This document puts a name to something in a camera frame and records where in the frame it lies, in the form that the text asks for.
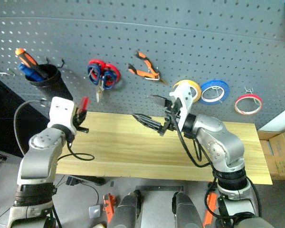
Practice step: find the black cup holder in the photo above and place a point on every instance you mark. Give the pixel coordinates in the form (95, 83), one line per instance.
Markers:
(52, 86)

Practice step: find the silver pegboard hook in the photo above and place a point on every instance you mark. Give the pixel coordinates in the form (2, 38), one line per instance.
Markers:
(6, 73)
(249, 95)

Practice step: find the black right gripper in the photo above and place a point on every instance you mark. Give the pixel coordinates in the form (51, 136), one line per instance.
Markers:
(172, 114)

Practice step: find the large cardboard box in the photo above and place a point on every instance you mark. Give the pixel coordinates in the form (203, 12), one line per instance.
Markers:
(282, 152)

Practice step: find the dark rounded shape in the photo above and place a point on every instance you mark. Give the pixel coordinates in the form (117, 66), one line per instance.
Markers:
(126, 211)
(186, 211)

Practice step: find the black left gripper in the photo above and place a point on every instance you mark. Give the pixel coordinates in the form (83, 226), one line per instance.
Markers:
(75, 118)

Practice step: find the orange black pliers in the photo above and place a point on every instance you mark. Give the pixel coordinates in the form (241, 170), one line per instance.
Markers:
(145, 72)

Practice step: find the plain cardboard box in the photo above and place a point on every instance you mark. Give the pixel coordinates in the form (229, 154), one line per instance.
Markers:
(267, 152)

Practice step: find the yellow tape roll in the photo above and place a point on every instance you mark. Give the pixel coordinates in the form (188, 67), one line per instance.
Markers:
(197, 89)

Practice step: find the grey metal pegboard wall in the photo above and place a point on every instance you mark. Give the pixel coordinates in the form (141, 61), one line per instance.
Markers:
(133, 28)

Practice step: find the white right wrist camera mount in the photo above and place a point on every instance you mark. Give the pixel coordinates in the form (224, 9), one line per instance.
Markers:
(186, 102)

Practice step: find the black metal crossbar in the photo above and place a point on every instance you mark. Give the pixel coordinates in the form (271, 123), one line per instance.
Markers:
(159, 188)

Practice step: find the orange clamp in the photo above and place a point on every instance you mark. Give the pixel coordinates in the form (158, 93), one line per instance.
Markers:
(210, 209)
(108, 207)

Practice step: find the orange black screwdriver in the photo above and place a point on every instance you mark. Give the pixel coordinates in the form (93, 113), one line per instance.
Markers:
(28, 60)

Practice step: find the red tape roll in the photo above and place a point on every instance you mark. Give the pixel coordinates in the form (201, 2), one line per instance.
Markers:
(237, 107)

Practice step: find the silver tape hook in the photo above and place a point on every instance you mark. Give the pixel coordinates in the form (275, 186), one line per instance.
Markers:
(217, 93)

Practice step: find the small grey square device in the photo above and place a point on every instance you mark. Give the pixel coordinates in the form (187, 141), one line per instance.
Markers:
(95, 211)

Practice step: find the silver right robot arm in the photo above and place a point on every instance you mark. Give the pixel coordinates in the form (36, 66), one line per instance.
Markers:
(218, 140)

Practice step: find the silver loop hook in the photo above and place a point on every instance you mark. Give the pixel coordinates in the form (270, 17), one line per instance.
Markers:
(152, 78)

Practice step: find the black cabinet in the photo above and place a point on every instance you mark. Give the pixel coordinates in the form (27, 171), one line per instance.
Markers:
(4, 114)

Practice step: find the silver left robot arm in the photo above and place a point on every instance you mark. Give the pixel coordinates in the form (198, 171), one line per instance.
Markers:
(38, 154)

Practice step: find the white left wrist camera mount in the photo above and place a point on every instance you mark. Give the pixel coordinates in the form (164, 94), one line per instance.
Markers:
(61, 111)

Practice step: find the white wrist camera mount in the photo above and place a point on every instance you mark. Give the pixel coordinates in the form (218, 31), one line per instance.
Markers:
(186, 102)
(61, 111)

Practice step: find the blue tape roll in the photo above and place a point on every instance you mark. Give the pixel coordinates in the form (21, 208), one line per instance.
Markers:
(225, 89)

